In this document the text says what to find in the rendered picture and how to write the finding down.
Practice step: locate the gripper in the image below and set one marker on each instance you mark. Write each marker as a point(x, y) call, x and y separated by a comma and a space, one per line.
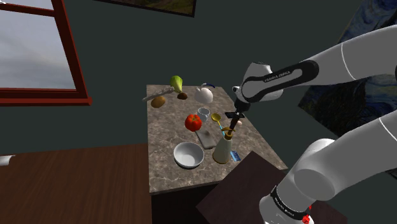
point(235, 116)

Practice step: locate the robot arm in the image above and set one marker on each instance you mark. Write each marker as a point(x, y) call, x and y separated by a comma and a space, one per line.
point(328, 167)

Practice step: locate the pale egg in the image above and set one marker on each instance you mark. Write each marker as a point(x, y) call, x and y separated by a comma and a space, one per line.
point(239, 123)

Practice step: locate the white cup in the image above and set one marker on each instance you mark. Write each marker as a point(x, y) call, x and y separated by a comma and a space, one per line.
point(203, 114)

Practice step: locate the cream soap dispenser bottle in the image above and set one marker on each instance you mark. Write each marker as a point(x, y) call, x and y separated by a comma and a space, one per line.
point(223, 150)

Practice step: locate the blue card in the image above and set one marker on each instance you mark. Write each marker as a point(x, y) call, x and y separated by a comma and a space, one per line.
point(236, 155)

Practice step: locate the red bell pepper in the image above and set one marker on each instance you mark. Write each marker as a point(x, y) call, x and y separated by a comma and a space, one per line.
point(193, 123)

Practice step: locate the small dark brown kiwi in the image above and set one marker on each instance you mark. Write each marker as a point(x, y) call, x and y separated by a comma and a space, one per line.
point(182, 96)

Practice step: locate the white bowl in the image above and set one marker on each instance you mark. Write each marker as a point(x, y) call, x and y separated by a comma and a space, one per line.
point(188, 155)

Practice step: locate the green lettuce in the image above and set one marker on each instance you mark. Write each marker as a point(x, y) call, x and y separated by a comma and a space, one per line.
point(176, 83)

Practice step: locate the brown potato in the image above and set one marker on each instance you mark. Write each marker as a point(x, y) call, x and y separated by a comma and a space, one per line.
point(158, 101)

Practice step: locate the silver knife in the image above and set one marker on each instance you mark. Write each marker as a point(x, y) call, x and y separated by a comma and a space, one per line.
point(158, 93)

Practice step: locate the red framed window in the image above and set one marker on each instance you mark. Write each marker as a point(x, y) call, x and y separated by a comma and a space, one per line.
point(74, 62)

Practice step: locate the blue swirled wall painting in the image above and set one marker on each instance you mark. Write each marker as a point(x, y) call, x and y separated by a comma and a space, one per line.
point(341, 105)

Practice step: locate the dark framed wall picture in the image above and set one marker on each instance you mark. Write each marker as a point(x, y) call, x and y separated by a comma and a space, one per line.
point(173, 6)

